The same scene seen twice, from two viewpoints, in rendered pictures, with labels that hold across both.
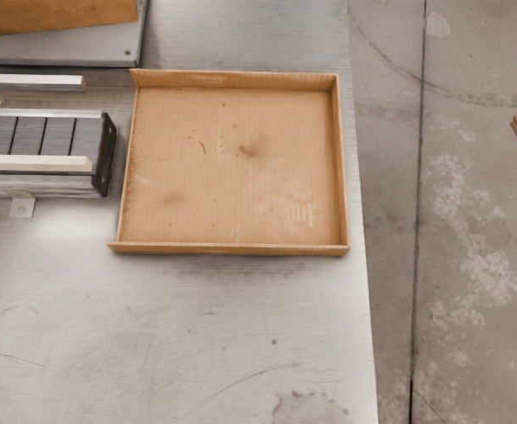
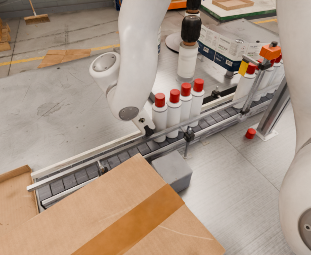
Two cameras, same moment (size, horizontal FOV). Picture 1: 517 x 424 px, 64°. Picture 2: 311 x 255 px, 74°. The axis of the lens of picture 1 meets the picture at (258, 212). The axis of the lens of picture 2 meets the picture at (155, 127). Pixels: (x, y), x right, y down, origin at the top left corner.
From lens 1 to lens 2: 0.80 m
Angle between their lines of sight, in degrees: 61
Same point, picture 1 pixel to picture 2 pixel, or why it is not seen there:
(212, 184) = not seen: outside the picture
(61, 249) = (52, 162)
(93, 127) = (42, 195)
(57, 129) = (58, 187)
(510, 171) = not seen: outside the picture
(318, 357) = not seen: outside the picture
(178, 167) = (11, 208)
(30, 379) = (47, 133)
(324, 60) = not seen: outside the picture
